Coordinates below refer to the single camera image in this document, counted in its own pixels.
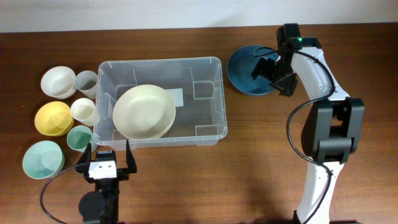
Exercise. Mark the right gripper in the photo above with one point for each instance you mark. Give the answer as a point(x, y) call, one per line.
point(285, 87)

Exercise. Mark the dark blue plate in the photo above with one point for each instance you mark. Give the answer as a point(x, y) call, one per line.
point(240, 67)

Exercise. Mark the cream plate front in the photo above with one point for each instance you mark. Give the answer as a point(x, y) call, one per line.
point(164, 131)

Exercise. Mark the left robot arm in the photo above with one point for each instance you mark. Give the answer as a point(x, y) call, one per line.
point(102, 204)

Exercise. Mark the mint green small bowl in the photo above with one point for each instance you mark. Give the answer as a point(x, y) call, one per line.
point(43, 160)

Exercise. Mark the mint green plastic cup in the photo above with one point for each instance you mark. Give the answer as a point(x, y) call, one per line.
point(79, 137)

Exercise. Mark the grey plastic cup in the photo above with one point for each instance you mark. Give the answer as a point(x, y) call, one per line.
point(86, 82)

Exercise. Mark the cream plastic cup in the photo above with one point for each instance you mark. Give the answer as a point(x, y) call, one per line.
point(84, 111)

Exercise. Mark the white label in container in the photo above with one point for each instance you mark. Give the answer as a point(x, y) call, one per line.
point(177, 95)

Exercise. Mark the white small bowl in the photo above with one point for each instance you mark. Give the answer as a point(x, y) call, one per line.
point(59, 82)

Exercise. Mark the clear plastic storage container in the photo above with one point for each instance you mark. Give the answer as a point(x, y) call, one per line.
point(202, 119)

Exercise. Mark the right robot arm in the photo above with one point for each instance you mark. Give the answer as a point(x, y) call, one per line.
point(333, 126)

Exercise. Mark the yellow small bowl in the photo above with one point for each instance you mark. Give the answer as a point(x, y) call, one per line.
point(54, 119)

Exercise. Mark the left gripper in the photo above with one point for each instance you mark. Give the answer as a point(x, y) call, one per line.
point(123, 174)

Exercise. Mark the beige plate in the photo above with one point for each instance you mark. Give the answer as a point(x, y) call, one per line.
point(143, 111)

